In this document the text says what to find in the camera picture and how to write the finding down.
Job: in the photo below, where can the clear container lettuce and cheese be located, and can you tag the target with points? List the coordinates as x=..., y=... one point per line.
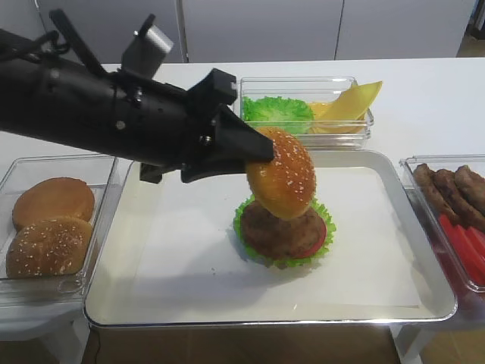
x=308, y=89

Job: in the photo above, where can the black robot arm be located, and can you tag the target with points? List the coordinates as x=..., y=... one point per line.
x=47, y=97

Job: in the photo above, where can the red tomato slice middle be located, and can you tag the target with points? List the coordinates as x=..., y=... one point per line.
x=476, y=256

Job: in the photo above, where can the white parchment paper sheet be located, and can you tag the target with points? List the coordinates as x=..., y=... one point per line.
x=192, y=254

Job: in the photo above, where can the red tomato slice under patty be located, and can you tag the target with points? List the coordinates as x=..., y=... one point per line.
x=316, y=246

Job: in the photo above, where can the silver metal baking tray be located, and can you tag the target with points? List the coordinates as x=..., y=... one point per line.
x=113, y=300

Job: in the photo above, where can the yellow cheese slice upright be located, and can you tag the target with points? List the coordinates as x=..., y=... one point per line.
x=343, y=114

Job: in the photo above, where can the brown patty left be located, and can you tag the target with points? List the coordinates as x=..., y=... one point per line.
x=423, y=176

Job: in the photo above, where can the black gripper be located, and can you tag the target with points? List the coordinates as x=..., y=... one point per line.
x=167, y=128

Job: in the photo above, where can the clear container with buns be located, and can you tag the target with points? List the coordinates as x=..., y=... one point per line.
x=101, y=173

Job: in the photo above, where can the sesame bun top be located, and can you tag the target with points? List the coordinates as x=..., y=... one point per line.
x=286, y=185

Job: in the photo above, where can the green lettuce leaf under patty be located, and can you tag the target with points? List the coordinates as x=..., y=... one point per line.
x=289, y=263

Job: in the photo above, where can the sesame bun in container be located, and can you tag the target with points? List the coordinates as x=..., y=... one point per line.
x=52, y=247

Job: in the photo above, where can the plain brown bun bottom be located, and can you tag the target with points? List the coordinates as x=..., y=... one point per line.
x=59, y=196

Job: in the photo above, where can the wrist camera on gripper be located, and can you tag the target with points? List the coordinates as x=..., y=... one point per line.
x=147, y=50

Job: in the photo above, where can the sesame bun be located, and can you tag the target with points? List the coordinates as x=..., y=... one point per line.
x=286, y=185
x=52, y=247

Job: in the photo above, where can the green lettuce in container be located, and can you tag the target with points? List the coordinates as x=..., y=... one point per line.
x=291, y=115

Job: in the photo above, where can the yellow cheese slice flat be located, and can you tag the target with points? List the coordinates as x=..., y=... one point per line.
x=320, y=110

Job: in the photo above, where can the brown burger patty on tray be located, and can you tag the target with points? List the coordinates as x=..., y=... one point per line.
x=275, y=238

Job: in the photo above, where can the clear container patties and tomato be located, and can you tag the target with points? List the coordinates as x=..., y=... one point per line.
x=438, y=240

